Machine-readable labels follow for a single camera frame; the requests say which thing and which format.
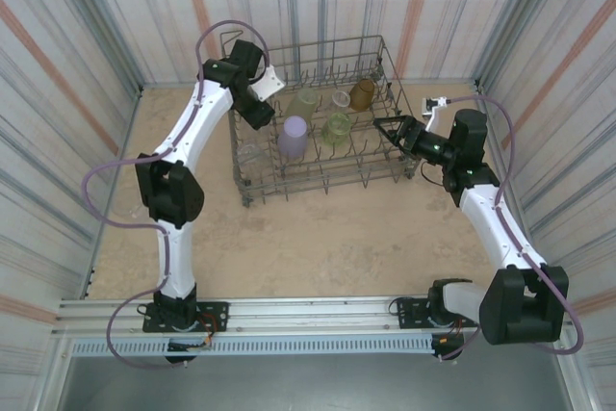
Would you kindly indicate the clear glass mug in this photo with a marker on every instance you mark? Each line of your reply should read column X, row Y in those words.
column 129, row 211

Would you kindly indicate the aluminium side rail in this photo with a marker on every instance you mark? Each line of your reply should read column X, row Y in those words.
column 477, row 85
column 140, row 88

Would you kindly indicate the round clear stemless glass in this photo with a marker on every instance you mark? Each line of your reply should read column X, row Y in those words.
column 250, row 157

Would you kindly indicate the small clear cup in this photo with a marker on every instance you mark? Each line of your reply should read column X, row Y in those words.
column 341, row 97

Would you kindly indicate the aluminium mounting rail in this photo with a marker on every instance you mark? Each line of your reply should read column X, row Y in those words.
column 313, row 310

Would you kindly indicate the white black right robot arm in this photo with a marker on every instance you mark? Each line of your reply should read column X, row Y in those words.
column 486, row 218

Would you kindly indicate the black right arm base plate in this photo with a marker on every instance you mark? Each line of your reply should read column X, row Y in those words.
column 409, row 315

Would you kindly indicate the frosted pale green cup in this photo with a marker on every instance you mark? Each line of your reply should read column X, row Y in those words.
column 302, row 102

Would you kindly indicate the amber plastic cup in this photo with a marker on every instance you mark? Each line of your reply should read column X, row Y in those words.
column 362, row 94

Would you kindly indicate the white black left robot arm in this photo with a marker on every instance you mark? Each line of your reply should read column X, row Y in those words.
column 192, row 122

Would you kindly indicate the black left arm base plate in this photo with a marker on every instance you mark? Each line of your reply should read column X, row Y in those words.
column 214, row 315

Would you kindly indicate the green transparent glass cup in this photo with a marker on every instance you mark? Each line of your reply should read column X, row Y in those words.
column 336, row 127

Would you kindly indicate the purple plastic cup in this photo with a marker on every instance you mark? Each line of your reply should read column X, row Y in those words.
column 292, row 136

